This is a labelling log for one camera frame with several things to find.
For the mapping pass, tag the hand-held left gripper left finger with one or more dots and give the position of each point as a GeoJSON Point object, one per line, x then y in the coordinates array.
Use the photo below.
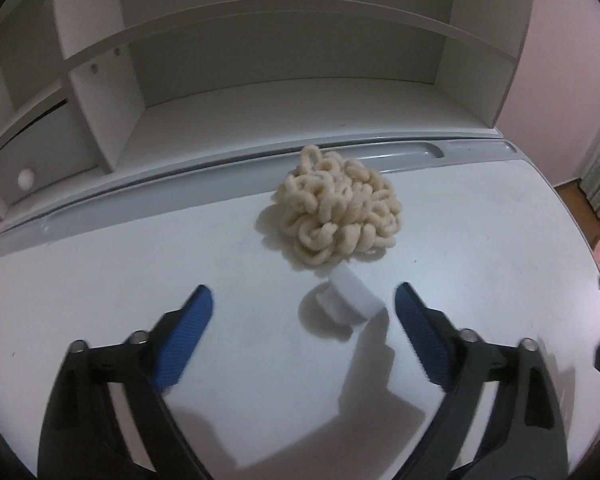
{"type": "Point", "coordinates": [185, 342]}

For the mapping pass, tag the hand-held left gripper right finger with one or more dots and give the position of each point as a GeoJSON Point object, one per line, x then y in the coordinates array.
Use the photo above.
{"type": "Point", "coordinates": [425, 342]}

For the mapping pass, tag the small white foam block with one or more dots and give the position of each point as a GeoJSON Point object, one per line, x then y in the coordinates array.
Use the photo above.
{"type": "Point", "coordinates": [357, 297]}

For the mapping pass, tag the cream looped sponge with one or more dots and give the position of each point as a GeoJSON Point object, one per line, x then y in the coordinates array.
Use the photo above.
{"type": "Point", "coordinates": [330, 205]}

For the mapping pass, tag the white shelf drawer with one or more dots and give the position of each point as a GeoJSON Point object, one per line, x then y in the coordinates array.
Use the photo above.
{"type": "Point", "coordinates": [55, 150]}

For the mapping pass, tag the white desk shelf unit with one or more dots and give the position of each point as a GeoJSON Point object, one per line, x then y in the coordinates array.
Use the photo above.
{"type": "Point", "coordinates": [290, 50]}

